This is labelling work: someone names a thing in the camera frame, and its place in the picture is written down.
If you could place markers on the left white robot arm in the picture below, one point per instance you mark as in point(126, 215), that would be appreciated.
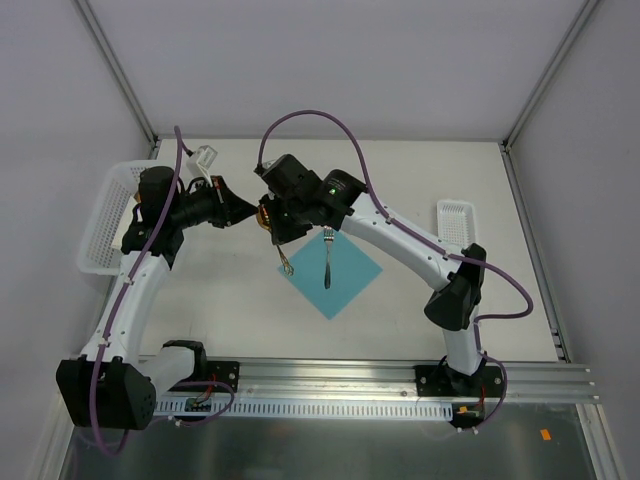
point(149, 248)

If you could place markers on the white slotted cable duct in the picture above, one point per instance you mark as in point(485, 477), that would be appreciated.
point(403, 409)

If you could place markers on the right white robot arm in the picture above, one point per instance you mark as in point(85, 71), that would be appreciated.
point(346, 205)

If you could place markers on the gold spoon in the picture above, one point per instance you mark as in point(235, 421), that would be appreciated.
point(285, 262)

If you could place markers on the silver fork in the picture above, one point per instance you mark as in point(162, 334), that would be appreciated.
point(328, 238)

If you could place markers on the right white plastic tray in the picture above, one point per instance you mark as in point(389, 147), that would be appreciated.
point(456, 222)

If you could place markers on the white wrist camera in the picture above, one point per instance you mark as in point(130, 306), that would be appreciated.
point(200, 162)
point(264, 166)

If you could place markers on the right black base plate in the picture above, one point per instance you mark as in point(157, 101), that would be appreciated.
point(433, 380)

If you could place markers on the aluminium mounting rail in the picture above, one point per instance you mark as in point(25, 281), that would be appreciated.
point(350, 382)

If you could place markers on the left white plastic basket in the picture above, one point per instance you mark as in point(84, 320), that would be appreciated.
point(100, 247)

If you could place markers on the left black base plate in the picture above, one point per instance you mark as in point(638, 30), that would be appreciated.
point(217, 374)

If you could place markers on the blue paper napkin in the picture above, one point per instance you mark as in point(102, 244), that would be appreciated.
point(351, 272)

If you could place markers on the right aluminium frame post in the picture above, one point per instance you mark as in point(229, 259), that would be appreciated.
point(574, 31)

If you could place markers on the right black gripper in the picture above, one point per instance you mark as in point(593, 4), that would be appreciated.
point(279, 220)

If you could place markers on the left aluminium frame post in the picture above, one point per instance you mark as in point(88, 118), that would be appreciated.
point(110, 58)

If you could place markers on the aluminium frame post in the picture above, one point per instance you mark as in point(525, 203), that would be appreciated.
point(574, 31)
point(110, 58)

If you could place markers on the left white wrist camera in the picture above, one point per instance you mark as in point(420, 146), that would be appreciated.
point(200, 162)

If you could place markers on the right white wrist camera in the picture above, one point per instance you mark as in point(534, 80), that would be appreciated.
point(264, 166)

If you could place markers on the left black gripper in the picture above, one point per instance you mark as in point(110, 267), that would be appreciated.
point(220, 201)

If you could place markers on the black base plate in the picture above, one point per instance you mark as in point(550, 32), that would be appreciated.
point(217, 374)
point(433, 380)

